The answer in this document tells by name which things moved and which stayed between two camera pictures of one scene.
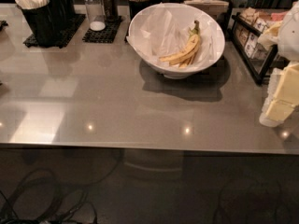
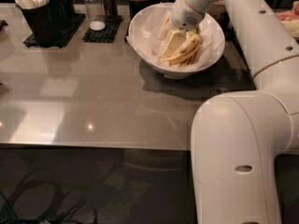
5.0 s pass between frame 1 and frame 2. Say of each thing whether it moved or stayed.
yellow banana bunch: stayed
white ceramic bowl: stayed
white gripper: moved
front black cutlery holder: stayed
